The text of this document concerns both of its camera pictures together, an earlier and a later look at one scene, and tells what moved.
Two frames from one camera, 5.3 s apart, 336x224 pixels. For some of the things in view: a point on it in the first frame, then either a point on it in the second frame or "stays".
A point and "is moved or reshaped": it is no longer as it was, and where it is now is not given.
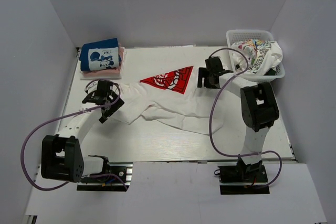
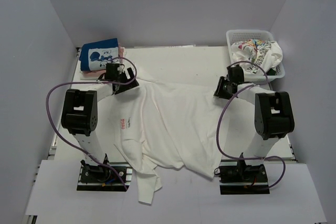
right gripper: x=203 y=73 -> x=220 y=92
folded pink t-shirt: x=108 y=72 stays
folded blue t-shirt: x=98 y=55 stays
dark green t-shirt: x=270 y=72 stays
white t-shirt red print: x=175 y=97 is moved or reshaped
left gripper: x=115 y=106 -> x=134 y=84
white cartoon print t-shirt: x=256 y=55 stays
